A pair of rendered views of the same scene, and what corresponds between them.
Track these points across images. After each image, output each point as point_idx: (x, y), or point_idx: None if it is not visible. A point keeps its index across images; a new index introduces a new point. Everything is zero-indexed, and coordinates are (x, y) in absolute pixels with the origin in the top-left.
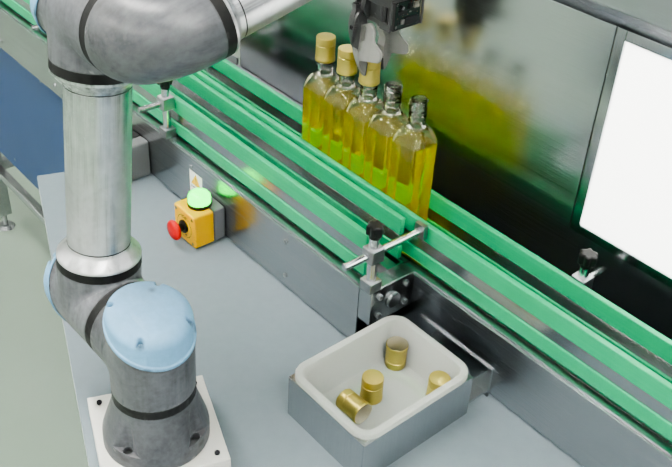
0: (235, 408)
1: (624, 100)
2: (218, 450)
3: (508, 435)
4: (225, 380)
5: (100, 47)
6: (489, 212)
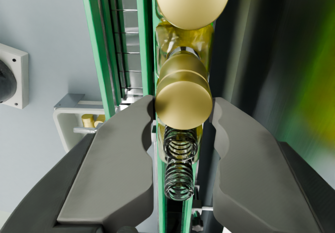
0: (42, 75)
1: None
2: (16, 104)
3: (149, 154)
4: (43, 55)
5: None
6: (249, 113)
